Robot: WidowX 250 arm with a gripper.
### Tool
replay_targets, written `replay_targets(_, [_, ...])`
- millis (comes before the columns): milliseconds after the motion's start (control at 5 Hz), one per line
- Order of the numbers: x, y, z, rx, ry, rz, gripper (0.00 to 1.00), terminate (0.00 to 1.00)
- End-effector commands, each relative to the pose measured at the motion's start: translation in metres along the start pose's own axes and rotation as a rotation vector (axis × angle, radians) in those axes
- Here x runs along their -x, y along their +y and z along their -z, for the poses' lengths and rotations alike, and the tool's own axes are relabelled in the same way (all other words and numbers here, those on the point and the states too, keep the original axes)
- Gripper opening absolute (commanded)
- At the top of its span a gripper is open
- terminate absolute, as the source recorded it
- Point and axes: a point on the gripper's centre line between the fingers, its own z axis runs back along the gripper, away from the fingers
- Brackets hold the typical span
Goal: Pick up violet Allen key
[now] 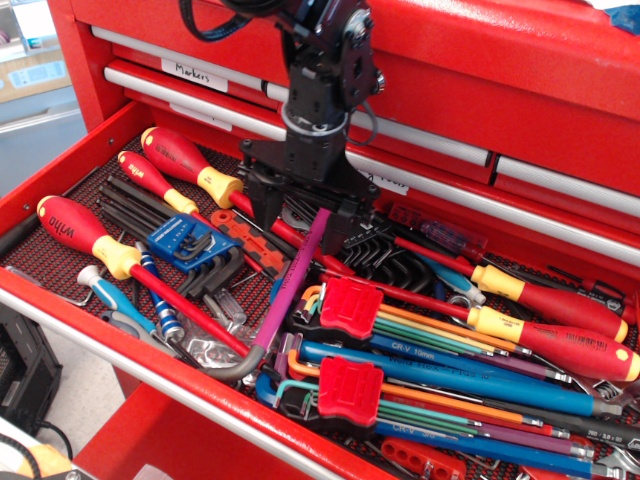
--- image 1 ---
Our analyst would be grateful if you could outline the blue white handled screwdriver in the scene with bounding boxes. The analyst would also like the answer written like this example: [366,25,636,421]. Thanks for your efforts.
[77,265,156,336]

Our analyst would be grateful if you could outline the lower red holder colour keys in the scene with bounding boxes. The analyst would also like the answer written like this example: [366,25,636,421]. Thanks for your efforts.
[265,357,568,445]

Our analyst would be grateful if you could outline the large red yellow screwdriver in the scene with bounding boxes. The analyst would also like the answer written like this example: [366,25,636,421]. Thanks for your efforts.
[36,195,249,358]
[140,126,356,277]

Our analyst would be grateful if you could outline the blue 3/8 Allen key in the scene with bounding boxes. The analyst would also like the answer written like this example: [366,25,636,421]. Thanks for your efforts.
[255,370,626,479]

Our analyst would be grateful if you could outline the large red yellow screwdriver front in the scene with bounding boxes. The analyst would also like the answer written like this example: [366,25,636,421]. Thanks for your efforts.
[36,195,249,358]

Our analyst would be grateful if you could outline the violet long Allen key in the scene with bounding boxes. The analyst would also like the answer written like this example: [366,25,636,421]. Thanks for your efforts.
[203,208,330,383]

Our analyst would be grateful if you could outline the upper red holder colour keys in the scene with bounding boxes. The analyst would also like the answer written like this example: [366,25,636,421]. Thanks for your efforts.
[286,278,531,357]

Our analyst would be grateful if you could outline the blue hex key holder set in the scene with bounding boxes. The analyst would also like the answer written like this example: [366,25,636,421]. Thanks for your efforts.
[98,176,245,299]

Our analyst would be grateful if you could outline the black torx key set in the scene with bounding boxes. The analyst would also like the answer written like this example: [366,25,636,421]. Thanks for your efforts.
[282,194,434,295]

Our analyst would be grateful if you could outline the right upper red screwdriver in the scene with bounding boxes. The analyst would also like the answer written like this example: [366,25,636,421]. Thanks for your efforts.
[393,236,629,342]

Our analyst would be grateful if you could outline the large red yellow screwdriver back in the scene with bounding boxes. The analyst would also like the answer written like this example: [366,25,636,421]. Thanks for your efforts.
[140,126,356,277]

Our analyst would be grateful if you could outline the black box on floor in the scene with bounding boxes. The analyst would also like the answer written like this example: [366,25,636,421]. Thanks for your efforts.
[1,305,62,435]

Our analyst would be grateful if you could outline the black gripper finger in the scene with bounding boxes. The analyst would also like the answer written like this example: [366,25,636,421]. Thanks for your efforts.
[321,204,373,255]
[247,172,285,231]

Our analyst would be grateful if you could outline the red bit holder block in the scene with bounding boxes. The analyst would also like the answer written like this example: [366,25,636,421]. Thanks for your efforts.
[381,437,467,479]

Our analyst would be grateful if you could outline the blue 10mm Allen key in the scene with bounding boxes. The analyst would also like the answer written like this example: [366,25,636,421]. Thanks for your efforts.
[296,340,623,417]

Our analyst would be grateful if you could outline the red holder colour keys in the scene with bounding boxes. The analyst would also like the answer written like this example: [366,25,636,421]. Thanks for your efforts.
[265,357,568,445]
[286,278,531,357]

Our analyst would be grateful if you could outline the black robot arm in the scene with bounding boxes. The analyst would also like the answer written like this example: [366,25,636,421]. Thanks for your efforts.
[179,1,385,255]

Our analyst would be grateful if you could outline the red tool chest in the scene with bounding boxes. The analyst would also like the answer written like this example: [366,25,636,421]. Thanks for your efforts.
[1,1,639,479]

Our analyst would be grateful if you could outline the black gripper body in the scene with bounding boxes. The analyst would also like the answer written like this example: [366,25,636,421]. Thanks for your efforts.
[240,127,379,213]

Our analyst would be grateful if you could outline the blue metal precision screwdriver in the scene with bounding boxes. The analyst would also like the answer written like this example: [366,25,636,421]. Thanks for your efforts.
[135,241,185,343]

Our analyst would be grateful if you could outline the clear handle small screwdriver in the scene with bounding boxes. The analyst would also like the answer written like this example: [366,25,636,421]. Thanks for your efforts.
[389,202,487,255]

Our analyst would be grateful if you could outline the red orange key holder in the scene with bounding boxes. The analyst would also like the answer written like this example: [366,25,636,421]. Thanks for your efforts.
[210,210,288,278]

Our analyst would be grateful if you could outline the right lower red screwdriver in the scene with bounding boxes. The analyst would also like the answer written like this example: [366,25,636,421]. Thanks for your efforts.
[319,272,640,384]

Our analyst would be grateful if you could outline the small red yellow screwdriver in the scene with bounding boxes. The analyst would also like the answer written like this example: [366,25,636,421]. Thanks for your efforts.
[118,150,217,231]

